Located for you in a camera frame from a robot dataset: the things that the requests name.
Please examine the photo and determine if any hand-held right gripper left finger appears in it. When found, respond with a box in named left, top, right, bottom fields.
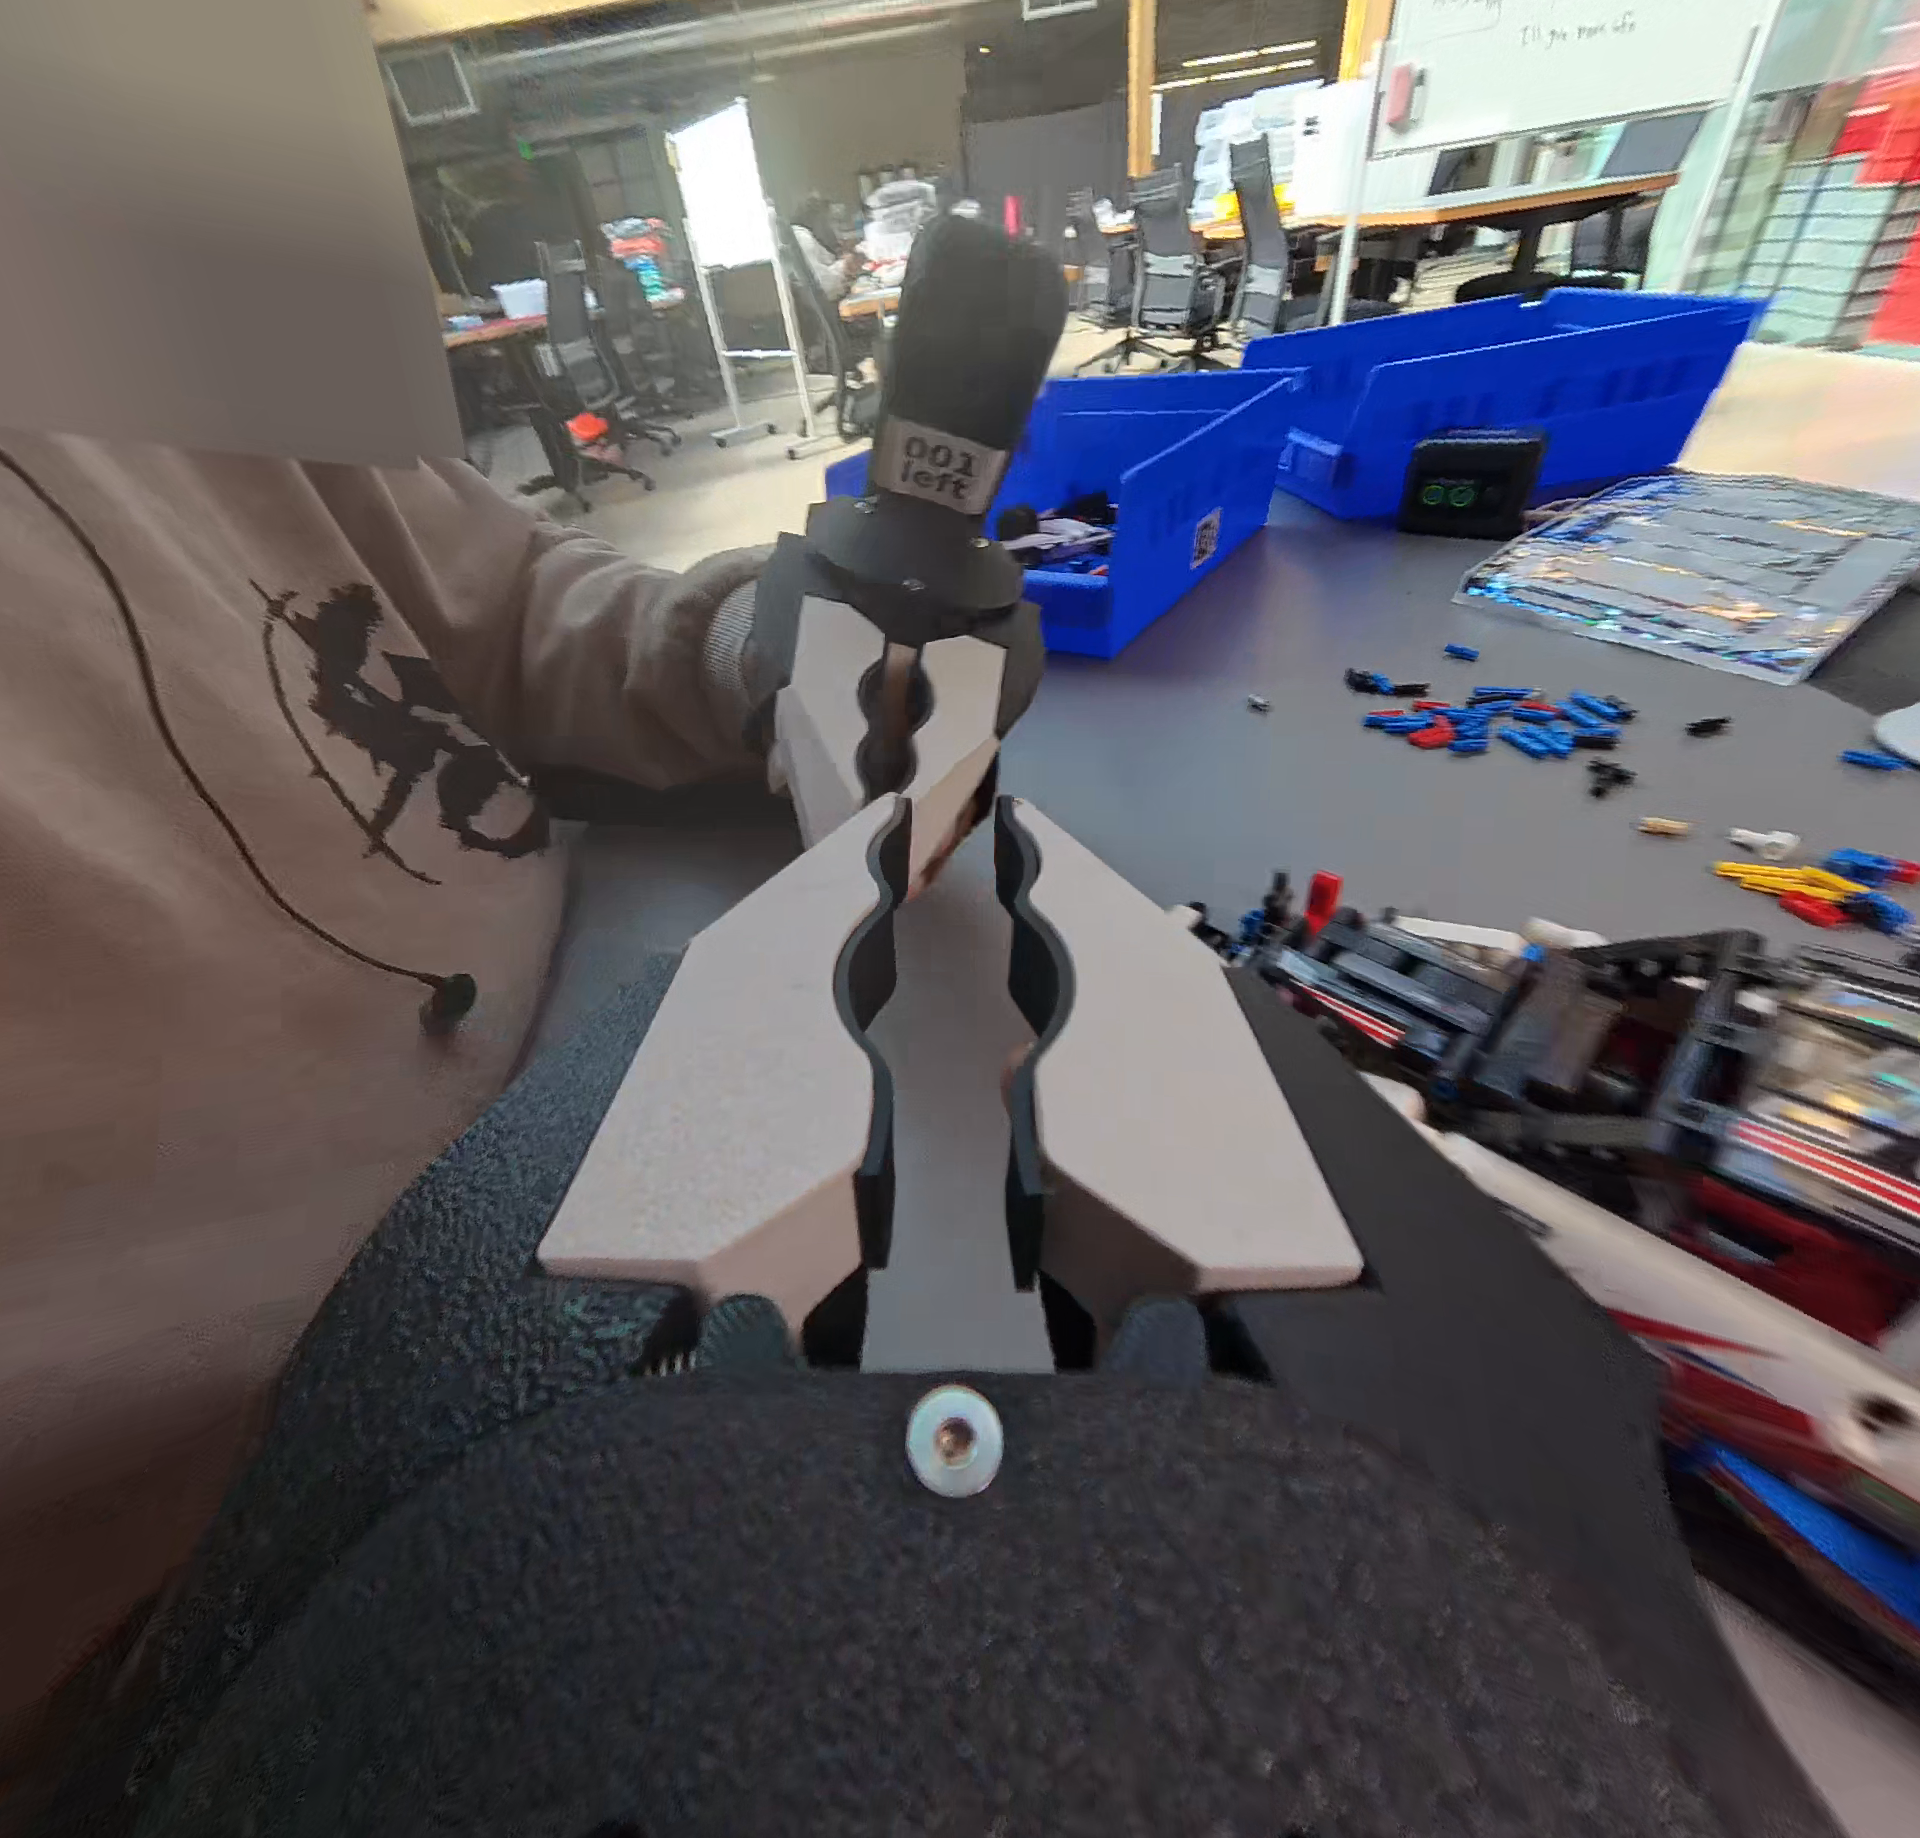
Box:
left=537, top=796, right=918, bottom=1361

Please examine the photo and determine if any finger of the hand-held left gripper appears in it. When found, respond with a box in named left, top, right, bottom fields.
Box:
left=897, top=639, right=1007, bottom=902
left=770, top=596, right=909, bottom=850

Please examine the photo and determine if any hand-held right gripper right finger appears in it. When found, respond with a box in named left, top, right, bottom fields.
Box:
left=993, top=796, right=1368, bottom=1361

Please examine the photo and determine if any person's left forearm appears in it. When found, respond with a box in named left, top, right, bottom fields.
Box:
left=450, top=458, right=783, bottom=798

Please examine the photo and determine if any black office chair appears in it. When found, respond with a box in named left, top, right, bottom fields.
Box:
left=1222, top=135, right=1353, bottom=342
left=1081, top=165, right=1224, bottom=374
left=516, top=241, right=662, bottom=513

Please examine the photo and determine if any assorted brick parts heap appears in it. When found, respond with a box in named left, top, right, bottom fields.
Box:
left=996, top=495, right=1118, bottom=580

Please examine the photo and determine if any blue storage bin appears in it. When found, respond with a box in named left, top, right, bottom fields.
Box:
left=991, top=369, right=1307, bottom=663
left=1244, top=290, right=1773, bottom=523

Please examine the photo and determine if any small whiteboard on easel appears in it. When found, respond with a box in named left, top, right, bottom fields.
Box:
left=665, top=98, right=818, bottom=454

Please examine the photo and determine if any toy brick race car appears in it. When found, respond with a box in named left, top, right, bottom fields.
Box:
left=1185, top=870, right=1920, bottom=1691

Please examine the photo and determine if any pile of blue brick pins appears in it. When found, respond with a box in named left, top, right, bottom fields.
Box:
left=1349, top=669, right=1637, bottom=761

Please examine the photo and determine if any black box with green lights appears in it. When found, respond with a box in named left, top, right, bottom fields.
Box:
left=1402, top=429, right=1549, bottom=539

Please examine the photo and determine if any long wooden table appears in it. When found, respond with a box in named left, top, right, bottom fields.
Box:
left=1185, top=174, right=1682, bottom=243

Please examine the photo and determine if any person's beige sweatshirt torso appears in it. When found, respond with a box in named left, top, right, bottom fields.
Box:
left=0, top=429, right=602, bottom=1766

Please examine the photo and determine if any pile of mixed colour bricks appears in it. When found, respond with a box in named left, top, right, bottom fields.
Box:
left=1712, top=848, right=1920, bottom=941

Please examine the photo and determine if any large whiteboard with writing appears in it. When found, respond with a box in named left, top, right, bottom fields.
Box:
left=1372, top=0, right=1793, bottom=162

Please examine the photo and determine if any holographic sticker sheet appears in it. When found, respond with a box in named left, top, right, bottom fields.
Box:
left=1452, top=474, right=1920, bottom=687

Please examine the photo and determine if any black lapel microphone cable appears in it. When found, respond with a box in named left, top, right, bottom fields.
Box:
left=0, top=451, right=483, bottom=1038

